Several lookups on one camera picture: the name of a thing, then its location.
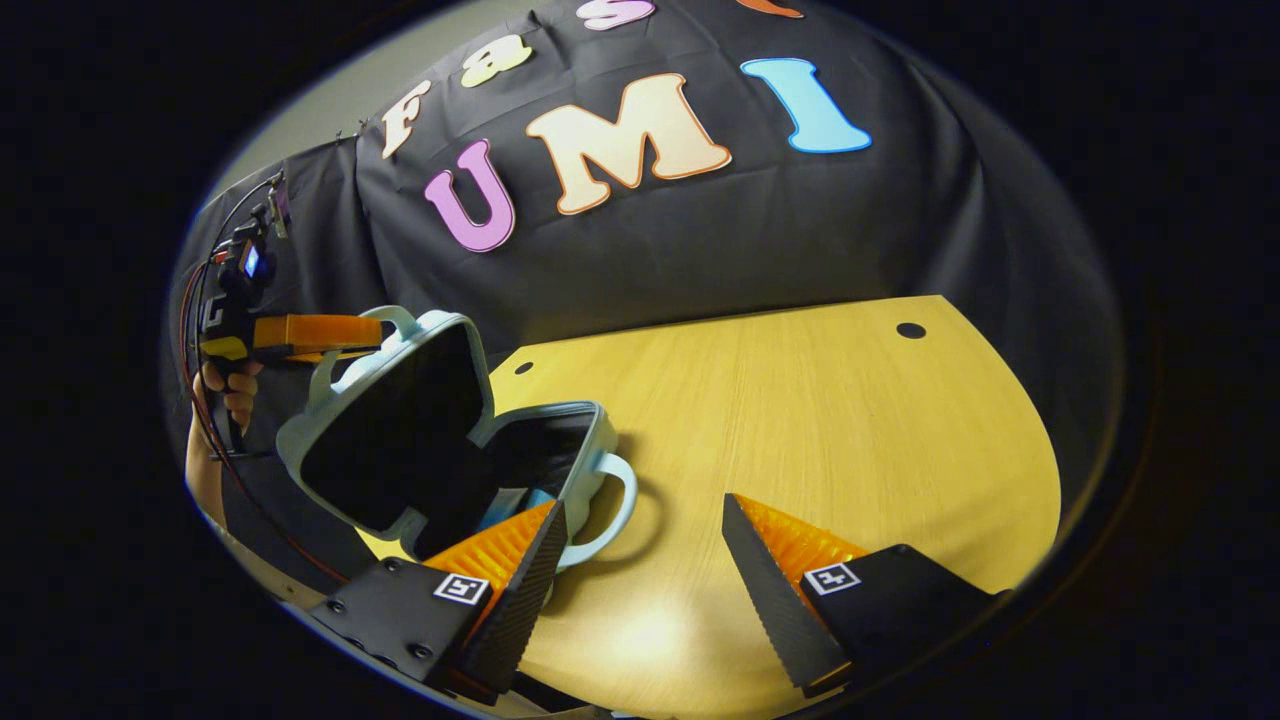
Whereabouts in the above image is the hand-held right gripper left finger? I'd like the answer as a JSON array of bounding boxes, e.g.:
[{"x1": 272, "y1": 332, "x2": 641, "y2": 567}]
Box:
[{"x1": 308, "y1": 500, "x2": 569, "y2": 707}]

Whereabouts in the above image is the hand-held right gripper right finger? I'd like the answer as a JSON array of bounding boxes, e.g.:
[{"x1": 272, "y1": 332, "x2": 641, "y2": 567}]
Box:
[{"x1": 721, "y1": 492, "x2": 1004, "y2": 699}]

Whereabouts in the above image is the light blue suitcase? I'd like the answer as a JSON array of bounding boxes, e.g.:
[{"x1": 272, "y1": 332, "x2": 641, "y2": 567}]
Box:
[{"x1": 274, "y1": 304, "x2": 639, "y2": 576}]

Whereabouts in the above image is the blue capped teal bottle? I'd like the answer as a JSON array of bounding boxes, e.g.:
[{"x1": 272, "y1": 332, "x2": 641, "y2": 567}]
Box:
[{"x1": 478, "y1": 487, "x2": 557, "y2": 533}]

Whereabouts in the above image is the black backdrop cloth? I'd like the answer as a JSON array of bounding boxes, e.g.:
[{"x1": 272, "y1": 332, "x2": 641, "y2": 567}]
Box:
[{"x1": 160, "y1": 0, "x2": 1126, "y2": 591}]

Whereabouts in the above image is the black cable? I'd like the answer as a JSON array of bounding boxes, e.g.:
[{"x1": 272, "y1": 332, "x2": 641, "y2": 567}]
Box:
[{"x1": 180, "y1": 178, "x2": 286, "y2": 471}]

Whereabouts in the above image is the red cable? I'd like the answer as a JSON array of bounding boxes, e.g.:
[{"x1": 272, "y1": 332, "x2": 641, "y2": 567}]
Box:
[{"x1": 178, "y1": 250, "x2": 351, "y2": 586}]

